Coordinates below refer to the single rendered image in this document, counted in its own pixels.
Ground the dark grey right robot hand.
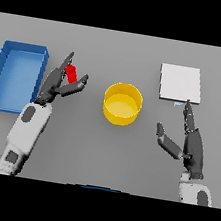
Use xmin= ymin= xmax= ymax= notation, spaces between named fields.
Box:
xmin=148 ymin=94 xmax=216 ymax=182

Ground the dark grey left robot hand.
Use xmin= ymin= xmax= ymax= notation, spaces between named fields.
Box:
xmin=33 ymin=46 xmax=93 ymax=113

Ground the red beaker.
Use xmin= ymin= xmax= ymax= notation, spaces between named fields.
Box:
xmin=62 ymin=63 xmax=80 ymax=86

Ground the pale square measuring scale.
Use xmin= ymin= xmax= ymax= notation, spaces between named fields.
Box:
xmin=155 ymin=62 xmax=206 ymax=111

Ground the yellow bowl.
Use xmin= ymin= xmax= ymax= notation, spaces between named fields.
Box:
xmin=99 ymin=80 xmax=146 ymax=130

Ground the blue tray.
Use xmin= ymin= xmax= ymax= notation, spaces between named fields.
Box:
xmin=0 ymin=38 xmax=52 ymax=119

